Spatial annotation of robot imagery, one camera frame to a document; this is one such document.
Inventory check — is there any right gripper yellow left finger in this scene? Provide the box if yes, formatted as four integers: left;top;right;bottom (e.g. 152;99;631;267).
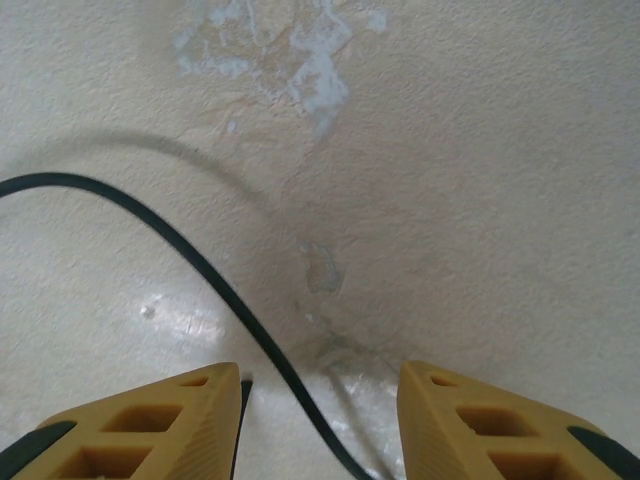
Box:
0;362;242;480

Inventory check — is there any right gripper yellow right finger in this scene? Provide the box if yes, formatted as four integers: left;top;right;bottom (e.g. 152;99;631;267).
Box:
396;360;640;480

